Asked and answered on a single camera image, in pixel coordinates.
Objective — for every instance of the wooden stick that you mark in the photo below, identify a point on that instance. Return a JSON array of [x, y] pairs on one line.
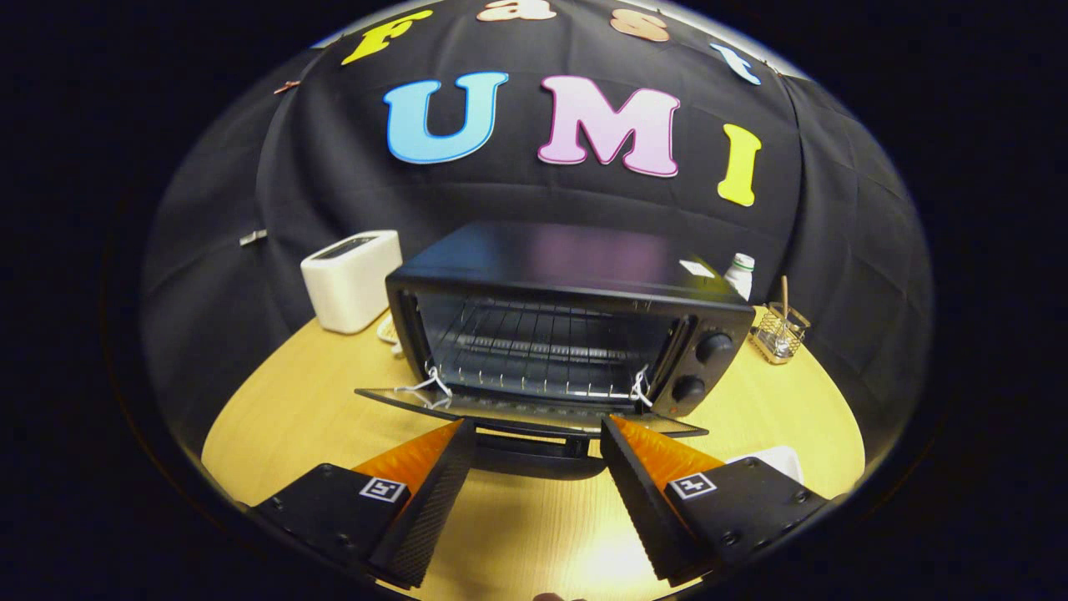
[[784, 296]]

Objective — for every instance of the black backdrop cloth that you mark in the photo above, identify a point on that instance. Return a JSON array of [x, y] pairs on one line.
[[334, 192]]

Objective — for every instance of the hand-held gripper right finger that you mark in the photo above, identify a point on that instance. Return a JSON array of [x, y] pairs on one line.
[[647, 509]]

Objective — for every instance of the white clip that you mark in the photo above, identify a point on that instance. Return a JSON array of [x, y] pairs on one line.
[[253, 238]]

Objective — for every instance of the white bread toaster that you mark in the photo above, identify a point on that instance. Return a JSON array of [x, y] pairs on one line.
[[346, 284]]

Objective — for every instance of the white green-label bottle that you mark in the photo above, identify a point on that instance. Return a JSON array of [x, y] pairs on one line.
[[741, 280]]

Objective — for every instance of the white cherry-print plate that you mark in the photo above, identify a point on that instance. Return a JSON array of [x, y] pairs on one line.
[[780, 459]]

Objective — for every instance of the black toaster oven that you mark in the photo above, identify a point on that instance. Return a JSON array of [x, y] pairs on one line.
[[542, 259]]

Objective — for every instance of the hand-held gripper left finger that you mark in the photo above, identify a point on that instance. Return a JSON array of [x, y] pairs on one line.
[[434, 509]]

